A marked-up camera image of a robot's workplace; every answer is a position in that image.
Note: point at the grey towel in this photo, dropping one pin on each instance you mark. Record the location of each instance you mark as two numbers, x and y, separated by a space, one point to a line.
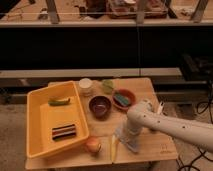
128 138

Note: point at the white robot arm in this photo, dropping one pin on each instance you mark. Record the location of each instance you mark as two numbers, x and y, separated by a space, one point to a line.
140 115

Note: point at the green glass cup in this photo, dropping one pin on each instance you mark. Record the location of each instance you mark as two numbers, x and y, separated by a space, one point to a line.
107 86

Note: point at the dark purple bowl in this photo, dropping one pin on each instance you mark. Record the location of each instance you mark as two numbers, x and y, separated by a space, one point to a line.
100 106

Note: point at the terracotta bowl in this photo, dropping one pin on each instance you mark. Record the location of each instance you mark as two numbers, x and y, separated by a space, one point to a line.
126 93

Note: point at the teal sponge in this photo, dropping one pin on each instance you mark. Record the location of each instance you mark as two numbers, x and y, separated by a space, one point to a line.
121 99

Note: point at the green pepper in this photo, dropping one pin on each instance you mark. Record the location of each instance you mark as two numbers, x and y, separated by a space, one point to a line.
59 102

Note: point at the yellow plastic bin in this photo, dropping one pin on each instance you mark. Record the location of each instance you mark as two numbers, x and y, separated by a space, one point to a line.
42 118

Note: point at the orange apple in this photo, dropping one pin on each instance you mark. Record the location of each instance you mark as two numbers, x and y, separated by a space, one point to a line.
93 145

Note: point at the white handled brush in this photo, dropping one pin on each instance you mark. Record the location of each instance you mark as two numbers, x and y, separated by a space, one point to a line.
160 107

